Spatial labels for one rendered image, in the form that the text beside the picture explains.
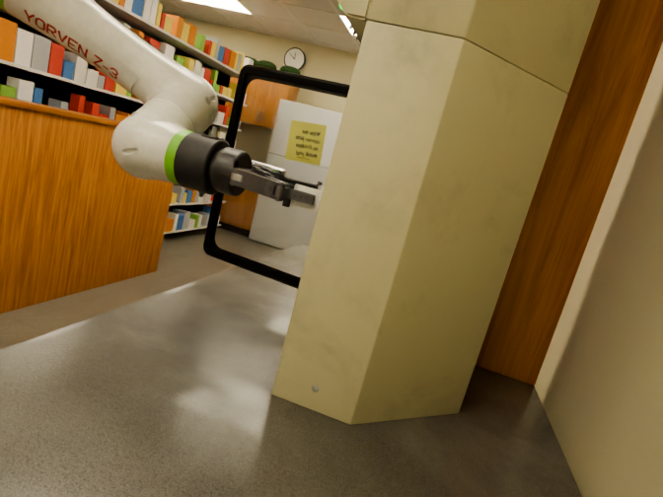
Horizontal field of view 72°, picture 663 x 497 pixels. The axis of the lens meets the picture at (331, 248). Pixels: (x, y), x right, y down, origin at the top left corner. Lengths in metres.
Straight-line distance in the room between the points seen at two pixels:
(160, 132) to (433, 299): 0.50
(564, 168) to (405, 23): 0.47
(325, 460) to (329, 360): 0.12
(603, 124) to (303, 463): 0.73
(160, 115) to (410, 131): 0.45
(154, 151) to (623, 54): 0.79
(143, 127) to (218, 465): 0.53
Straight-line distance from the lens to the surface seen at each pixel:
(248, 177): 0.68
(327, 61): 6.53
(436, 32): 0.56
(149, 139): 0.80
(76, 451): 0.51
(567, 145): 0.93
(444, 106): 0.54
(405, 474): 0.57
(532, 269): 0.93
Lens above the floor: 1.25
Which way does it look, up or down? 11 degrees down
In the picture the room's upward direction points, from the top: 15 degrees clockwise
